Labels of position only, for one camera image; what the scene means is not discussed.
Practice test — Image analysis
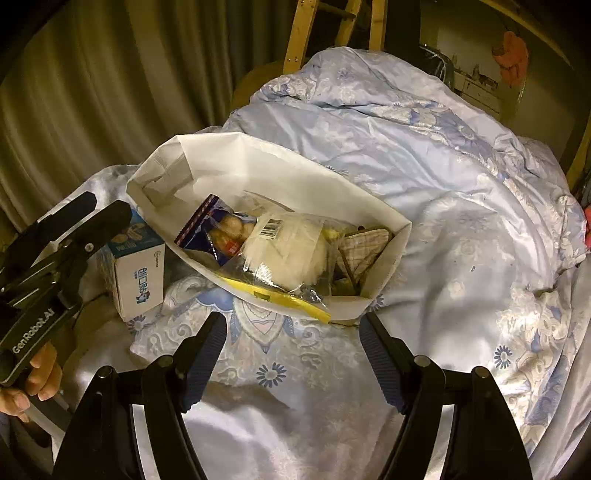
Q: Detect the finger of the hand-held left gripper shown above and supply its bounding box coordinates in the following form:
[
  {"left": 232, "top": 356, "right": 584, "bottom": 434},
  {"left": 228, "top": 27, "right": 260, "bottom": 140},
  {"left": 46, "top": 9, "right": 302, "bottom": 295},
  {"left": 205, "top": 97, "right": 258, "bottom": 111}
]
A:
[
  {"left": 18, "top": 191, "right": 99, "bottom": 245},
  {"left": 41, "top": 200, "right": 133, "bottom": 273}
]

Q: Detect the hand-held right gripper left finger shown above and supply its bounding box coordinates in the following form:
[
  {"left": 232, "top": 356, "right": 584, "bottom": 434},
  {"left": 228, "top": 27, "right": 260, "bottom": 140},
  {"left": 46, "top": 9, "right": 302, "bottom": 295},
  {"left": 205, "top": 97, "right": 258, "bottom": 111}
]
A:
[{"left": 53, "top": 311, "right": 228, "bottom": 480}]

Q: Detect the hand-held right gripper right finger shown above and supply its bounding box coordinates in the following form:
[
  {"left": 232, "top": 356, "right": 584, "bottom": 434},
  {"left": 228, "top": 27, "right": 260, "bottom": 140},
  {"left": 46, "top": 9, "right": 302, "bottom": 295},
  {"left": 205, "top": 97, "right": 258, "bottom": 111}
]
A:
[{"left": 359, "top": 313, "right": 536, "bottom": 480}]

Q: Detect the blue cartoon plaster box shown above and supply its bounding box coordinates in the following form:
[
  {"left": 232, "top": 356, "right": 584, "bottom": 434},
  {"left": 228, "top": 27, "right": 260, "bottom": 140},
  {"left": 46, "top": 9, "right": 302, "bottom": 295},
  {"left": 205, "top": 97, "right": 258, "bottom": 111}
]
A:
[{"left": 95, "top": 208, "right": 167, "bottom": 323}]

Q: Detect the blue snack packet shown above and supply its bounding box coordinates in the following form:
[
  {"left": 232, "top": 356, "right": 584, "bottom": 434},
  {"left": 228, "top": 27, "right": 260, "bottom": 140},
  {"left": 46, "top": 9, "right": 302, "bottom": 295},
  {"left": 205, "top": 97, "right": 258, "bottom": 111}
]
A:
[{"left": 173, "top": 194, "right": 259, "bottom": 268}]

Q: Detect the clear bag with yellow sponge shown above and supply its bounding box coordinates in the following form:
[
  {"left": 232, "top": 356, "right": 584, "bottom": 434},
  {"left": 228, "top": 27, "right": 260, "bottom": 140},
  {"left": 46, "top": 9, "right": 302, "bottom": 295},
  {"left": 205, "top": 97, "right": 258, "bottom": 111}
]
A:
[{"left": 222, "top": 212, "right": 338, "bottom": 301}]

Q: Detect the white paper bag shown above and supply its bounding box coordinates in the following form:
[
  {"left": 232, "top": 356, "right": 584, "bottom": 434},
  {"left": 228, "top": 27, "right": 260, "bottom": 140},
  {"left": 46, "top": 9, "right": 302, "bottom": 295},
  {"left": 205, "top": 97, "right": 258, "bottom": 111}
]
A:
[{"left": 126, "top": 131, "right": 413, "bottom": 326}]

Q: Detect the person's left hand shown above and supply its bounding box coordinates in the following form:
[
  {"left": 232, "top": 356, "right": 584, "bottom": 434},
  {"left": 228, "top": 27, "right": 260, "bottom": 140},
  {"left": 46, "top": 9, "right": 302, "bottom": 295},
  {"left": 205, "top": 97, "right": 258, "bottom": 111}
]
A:
[{"left": 0, "top": 342, "right": 64, "bottom": 416}]

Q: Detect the yellow flat packet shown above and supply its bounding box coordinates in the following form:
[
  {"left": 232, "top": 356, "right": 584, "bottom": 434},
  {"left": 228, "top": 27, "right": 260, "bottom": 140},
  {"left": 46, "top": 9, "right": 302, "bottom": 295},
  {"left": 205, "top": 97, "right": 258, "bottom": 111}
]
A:
[{"left": 219, "top": 274, "right": 333, "bottom": 324}]

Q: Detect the plaid cloth pouch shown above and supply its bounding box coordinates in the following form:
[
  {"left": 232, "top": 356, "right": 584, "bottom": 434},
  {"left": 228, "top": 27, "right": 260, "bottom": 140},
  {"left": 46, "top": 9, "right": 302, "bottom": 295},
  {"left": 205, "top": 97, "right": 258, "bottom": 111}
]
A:
[{"left": 335, "top": 226, "right": 393, "bottom": 287}]

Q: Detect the green curtain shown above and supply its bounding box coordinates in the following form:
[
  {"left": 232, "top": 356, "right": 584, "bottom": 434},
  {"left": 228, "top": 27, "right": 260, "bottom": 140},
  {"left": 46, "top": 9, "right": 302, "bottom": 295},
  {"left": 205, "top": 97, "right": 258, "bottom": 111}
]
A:
[{"left": 0, "top": 0, "right": 296, "bottom": 241}]

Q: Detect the light blue floral blanket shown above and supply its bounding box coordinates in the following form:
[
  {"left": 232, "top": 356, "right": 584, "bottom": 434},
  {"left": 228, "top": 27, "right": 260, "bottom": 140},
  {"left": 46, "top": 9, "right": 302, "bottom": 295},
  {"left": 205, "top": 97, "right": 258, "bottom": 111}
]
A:
[{"left": 60, "top": 46, "right": 591, "bottom": 480}]

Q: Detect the brown wooden board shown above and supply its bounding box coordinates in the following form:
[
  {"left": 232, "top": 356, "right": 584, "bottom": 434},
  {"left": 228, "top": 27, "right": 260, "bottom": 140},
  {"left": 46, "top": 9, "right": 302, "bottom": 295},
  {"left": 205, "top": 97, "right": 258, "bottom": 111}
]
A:
[{"left": 231, "top": 60, "right": 296, "bottom": 112}]

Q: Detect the wooden ladder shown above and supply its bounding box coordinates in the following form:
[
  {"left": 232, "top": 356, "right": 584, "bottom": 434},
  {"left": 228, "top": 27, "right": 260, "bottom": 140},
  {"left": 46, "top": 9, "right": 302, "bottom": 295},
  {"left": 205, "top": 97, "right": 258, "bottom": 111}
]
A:
[{"left": 281, "top": 0, "right": 389, "bottom": 75}]

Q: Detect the white cabinet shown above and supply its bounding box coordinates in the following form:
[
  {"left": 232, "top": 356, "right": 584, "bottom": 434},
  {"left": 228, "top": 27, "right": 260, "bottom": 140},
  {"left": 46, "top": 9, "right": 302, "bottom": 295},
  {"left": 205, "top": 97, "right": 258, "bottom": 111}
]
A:
[{"left": 455, "top": 65, "right": 509, "bottom": 121}]

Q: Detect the orange hanging cloth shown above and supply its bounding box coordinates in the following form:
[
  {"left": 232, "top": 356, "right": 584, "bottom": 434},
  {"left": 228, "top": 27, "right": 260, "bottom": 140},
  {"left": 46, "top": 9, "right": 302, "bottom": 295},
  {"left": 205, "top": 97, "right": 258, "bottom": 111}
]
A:
[{"left": 490, "top": 30, "right": 529, "bottom": 88}]

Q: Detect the wooden bed frame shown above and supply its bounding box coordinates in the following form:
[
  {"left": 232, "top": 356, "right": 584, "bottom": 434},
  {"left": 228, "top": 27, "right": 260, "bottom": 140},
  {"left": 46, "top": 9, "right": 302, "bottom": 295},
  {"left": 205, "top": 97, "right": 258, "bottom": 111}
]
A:
[{"left": 475, "top": 0, "right": 591, "bottom": 192}]

